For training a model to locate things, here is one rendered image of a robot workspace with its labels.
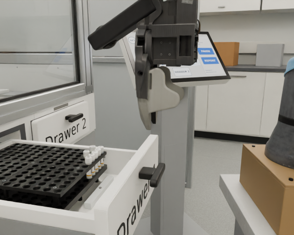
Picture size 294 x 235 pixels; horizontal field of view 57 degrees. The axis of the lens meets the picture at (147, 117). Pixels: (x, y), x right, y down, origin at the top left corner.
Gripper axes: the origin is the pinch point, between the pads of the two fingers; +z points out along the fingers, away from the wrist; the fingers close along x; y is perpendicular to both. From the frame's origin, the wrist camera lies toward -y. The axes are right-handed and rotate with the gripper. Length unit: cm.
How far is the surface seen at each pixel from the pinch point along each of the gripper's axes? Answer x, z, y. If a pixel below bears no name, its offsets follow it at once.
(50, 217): -12.5, 11.4, -10.2
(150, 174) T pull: -1.3, 9.1, 0.9
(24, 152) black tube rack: 4.3, 10.1, -27.3
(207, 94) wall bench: 292, 42, 1
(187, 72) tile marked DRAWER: 89, 0, -3
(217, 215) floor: 130, 100, 17
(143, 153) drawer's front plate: 2.8, 7.2, -1.4
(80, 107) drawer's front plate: 40, 8, -33
